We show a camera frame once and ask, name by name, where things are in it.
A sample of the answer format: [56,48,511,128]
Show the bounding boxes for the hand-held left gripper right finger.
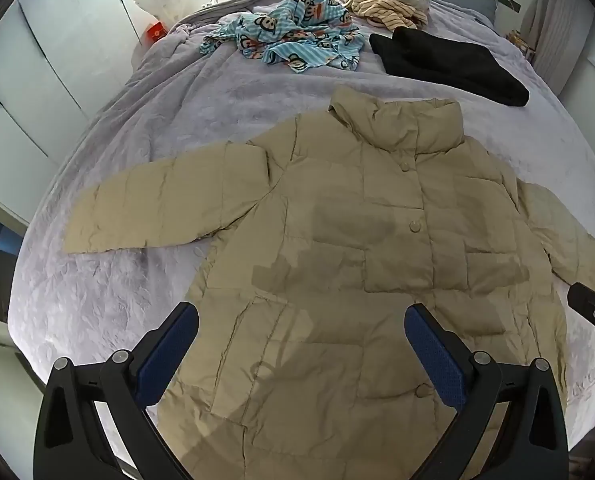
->
[404,302,571,480]

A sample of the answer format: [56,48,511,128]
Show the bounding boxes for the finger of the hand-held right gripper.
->
[567,282,595,356]

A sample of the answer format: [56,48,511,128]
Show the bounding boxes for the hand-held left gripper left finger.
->
[32,301,201,480]

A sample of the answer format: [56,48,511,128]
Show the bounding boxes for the beige puffer jacket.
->
[62,86,595,480]

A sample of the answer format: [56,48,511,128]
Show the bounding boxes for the small bedside clutter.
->
[507,30,536,59]

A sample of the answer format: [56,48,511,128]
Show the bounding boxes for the black garment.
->
[369,26,529,108]

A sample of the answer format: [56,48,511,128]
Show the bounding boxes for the grey curtain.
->
[527,0,595,96]

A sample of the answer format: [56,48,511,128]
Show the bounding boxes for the red box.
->
[145,22,171,44]

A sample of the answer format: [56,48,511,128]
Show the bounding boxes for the blue monkey print cloth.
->
[200,0,364,77]

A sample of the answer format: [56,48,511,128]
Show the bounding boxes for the white wardrobe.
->
[0,0,218,226]

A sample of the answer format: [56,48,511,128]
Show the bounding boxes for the cream striped garment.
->
[330,0,428,31]

